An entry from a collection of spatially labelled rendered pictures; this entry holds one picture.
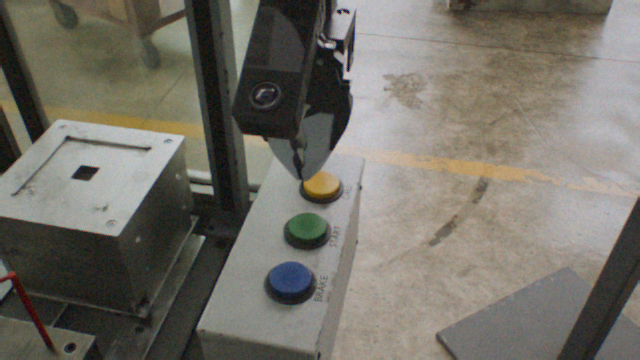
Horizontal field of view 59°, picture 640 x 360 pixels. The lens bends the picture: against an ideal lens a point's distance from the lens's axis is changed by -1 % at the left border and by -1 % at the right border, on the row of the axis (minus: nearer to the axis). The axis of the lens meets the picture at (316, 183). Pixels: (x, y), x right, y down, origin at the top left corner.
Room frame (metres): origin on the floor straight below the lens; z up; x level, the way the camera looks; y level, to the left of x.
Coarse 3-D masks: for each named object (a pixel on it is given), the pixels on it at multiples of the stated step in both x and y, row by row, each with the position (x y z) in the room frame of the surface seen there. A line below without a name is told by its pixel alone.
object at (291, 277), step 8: (280, 264) 0.36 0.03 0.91; (288, 264) 0.36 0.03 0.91; (296, 264) 0.36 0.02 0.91; (272, 272) 0.35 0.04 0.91; (280, 272) 0.35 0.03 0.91; (288, 272) 0.35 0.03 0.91; (296, 272) 0.35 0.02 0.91; (304, 272) 0.35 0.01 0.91; (272, 280) 0.34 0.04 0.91; (280, 280) 0.34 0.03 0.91; (288, 280) 0.34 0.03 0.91; (296, 280) 0.34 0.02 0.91; (304, 280) 0.34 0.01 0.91; (272, 288) 0.34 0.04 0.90; (280, 288) 0.33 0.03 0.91; (288, 288) 0.33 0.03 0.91; (296, 288) 0.33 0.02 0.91; (304, 288) 0.33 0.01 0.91; (280, 296) 0.33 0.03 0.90; (288, 296) 0.33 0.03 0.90; (296, 296) 0.33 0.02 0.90
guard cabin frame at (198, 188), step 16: (0, 16) 0.67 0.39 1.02; (0, 32) 0.66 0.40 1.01; (0, 48) 0.66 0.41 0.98; (16, 64) 0.67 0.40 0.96; (16, 80) 0.66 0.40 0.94; (16, 96) 0.66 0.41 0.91; (32, 112) 0.66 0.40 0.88; (304, 112) 0.56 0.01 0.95; (0, 128) 0.68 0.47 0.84; (32, 128) 0.66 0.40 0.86; (0, 144) 0.67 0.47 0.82; (304, 144) 0.56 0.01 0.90; (0, 160) 0.68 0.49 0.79; (16, 160) 0.68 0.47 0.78; (0, 176) 0.67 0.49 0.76; (192, 192) 0.60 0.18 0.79; (208, 192) 0.60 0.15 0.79; (256, 192) 0.60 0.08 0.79; (192, 208) 0.60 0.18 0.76; (208, 208) 0.60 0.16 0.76
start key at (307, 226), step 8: (296, 216) 0.43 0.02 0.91; (304, 216) 0.43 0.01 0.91; (312, 216) 0.43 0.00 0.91; (320, 216) 0.43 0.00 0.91; (288, 224) 0.42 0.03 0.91; (296, 224) 0.42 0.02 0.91; (304, 224) 0.42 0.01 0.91; (312, 224) 0.42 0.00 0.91; (320, 224) 0.42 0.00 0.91; (288, 232) 0.41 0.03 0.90; (296, 232) 0.41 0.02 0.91; (304, 232) 0.41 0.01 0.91; (312, 232) 0.41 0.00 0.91; (320, 232) 0.41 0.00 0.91; (296, 240) 0.40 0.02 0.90; (304, 240) 0.40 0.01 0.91; (312, 240) 0.40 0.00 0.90; (320, 240) 0.40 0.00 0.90
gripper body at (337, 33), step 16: (336, 0) 0.47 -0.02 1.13; (336, 16) 0.45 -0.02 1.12; (352, 16) 0.45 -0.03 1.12; (320, 32) 0.41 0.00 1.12; (336, 32) 0.42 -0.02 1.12; (352, 32) 0.47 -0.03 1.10; (320, 48) 0.40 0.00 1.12; (336, 48) 0.41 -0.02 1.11; (352, 48) 0.47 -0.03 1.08; (320, 64) 0.40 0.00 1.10; (336, 64) 0.40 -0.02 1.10; (352, 64) 0.46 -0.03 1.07; (320, 80) 0.40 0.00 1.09; (336, 80) 0.39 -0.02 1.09; (320, 96) 0.40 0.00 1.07
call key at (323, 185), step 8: (320, 176) 0.49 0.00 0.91; (328, 176) 0.49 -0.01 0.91; (304, 184) 0.48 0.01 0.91; (312, 184) 0.48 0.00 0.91; (320, 184) 0.48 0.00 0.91; (328, 184) 0.48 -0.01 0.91; (336, 184) 0.48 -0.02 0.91; (312, 192) 0.47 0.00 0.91; (320, 192) 0.47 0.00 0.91; (328, 192) 0.47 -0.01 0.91; (336, 192) 0.47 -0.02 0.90
